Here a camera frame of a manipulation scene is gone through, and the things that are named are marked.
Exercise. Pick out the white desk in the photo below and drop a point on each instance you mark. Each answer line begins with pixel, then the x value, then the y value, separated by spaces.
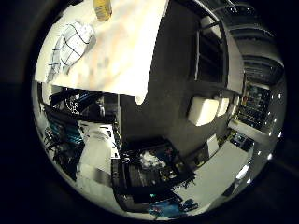
pixel 218 171

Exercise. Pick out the large white cushion block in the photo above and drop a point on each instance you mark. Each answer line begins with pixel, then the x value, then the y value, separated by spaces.
pixel 202 110

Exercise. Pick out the dark shelf unit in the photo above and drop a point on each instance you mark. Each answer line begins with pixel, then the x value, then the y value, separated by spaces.
pixel 209 54

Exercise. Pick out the small white cushion block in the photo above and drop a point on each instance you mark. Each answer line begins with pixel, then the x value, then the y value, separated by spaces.
pixel 223 105

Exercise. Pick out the yellow label spray bottle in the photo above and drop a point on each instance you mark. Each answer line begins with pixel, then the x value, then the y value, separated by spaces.
pixel 102 9

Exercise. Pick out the black equipment cart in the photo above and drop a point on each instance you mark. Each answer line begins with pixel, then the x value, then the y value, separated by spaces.
pixel 146 169

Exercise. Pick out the white checked cloth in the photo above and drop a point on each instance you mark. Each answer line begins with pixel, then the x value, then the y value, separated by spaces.
pixel 73 45

